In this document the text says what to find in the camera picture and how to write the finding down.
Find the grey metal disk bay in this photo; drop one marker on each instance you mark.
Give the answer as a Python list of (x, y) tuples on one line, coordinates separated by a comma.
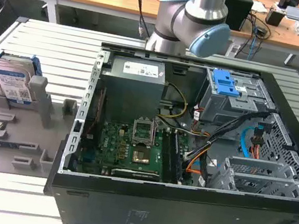
[(225, 108)]

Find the CPU socket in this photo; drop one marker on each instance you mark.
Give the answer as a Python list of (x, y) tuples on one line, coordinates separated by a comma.
[(141, 156)]

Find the grey power supply unit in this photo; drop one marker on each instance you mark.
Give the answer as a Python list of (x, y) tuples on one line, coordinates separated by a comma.
[(132, 91)]

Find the green motherboard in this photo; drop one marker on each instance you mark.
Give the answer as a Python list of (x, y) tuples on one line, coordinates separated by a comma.
[(114, 146)]

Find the black PC case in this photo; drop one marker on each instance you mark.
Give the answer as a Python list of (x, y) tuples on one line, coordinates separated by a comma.
[(178, 210)]

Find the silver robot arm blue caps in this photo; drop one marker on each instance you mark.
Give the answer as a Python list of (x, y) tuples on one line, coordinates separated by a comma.
[(205, 6)]

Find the black graphics card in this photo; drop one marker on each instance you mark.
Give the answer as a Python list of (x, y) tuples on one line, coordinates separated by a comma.
[(135, 174)]

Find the black RAM slot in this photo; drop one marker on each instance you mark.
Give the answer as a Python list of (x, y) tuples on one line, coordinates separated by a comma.
[(164, 155), (176, 157)]

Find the hard disk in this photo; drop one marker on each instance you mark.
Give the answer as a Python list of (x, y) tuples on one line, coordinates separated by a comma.
[(10, 78)]

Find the grey metal expansion bay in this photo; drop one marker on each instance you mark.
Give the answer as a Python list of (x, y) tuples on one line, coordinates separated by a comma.
[(256, 180)]

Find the blue plastic bay latch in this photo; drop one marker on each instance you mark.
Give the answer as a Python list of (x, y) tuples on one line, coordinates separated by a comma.
[(224, 83)]

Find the black box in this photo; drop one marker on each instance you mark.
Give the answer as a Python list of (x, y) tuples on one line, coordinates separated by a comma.
[(238, 11)]

